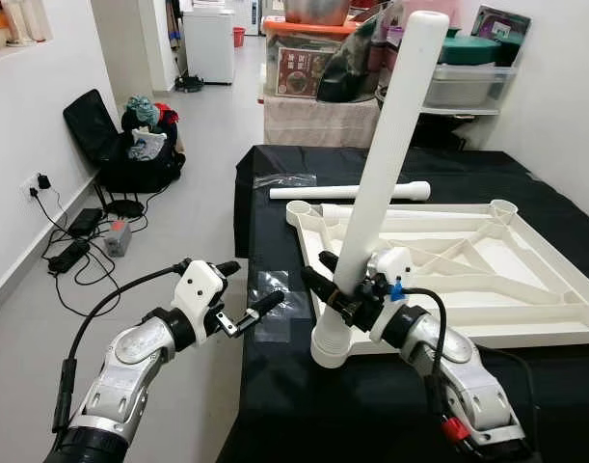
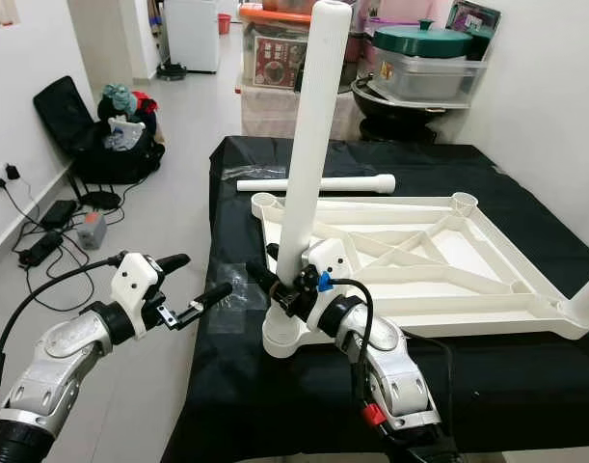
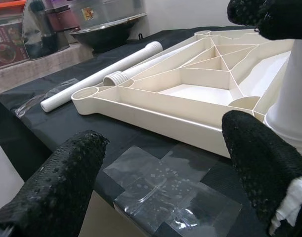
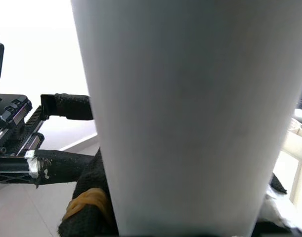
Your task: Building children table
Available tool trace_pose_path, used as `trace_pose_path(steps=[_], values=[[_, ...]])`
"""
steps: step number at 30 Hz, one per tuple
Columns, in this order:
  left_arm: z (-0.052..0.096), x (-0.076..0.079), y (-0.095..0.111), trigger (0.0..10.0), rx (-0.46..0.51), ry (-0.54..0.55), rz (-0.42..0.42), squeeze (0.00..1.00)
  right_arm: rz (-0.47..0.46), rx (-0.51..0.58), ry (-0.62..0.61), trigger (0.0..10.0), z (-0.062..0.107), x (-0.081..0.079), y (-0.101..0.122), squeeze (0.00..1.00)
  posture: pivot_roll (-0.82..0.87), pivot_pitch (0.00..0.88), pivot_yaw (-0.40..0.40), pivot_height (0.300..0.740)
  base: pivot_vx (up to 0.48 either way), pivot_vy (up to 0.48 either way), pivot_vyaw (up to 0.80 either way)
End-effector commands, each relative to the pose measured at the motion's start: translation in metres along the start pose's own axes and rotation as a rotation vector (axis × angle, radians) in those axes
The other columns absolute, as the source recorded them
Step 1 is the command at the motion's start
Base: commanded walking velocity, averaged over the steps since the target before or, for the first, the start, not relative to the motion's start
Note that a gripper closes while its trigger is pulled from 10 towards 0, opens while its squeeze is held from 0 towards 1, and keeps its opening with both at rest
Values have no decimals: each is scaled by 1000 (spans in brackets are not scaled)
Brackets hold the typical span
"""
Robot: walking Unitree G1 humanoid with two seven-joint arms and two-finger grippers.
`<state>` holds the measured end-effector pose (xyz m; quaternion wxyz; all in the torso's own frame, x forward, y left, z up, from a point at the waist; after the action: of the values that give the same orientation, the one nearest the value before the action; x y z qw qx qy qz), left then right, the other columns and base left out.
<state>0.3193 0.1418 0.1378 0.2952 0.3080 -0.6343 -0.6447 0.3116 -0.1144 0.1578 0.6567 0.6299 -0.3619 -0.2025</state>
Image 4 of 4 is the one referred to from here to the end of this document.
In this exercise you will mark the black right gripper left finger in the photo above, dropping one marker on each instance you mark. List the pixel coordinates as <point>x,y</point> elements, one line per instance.
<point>91,177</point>

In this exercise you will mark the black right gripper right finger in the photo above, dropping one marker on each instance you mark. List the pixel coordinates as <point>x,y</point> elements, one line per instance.
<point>276,187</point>

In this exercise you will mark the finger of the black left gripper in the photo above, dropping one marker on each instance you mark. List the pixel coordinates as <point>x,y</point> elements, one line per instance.
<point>61,165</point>
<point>71,107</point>

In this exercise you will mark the white plastic children table top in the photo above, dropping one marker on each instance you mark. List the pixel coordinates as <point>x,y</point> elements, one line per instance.
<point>299,148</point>

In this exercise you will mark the white plastic table leg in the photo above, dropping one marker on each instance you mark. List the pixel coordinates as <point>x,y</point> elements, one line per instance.
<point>190,111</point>

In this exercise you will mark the yellow rubber band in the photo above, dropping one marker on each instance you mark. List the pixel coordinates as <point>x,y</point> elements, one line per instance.
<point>84,198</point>

